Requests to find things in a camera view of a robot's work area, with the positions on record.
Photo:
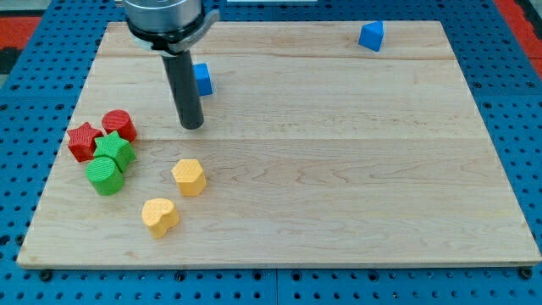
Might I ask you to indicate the red cylinder block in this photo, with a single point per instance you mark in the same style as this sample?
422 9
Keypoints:
120 121

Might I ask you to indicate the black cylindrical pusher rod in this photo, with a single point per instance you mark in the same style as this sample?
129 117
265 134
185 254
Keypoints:
183 85

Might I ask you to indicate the yellow heart block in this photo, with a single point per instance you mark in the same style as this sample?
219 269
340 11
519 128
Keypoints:
159 215

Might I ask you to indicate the green star block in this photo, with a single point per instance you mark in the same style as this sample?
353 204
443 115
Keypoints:
117 148

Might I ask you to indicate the light wooden board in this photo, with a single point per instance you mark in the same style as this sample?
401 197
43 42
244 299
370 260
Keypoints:
317 152

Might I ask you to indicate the green cylinder block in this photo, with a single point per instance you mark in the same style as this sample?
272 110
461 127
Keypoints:
104 176

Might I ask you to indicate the yellow hexagon block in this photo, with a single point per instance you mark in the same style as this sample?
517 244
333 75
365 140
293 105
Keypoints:
189 176

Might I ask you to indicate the red star block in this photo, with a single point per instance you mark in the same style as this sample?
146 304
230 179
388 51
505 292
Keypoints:
82 142

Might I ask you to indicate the blue cube block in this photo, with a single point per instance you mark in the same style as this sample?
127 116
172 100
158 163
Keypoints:
203 79

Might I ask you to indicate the blue triangle block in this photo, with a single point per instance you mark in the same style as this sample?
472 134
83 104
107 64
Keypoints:
372 35

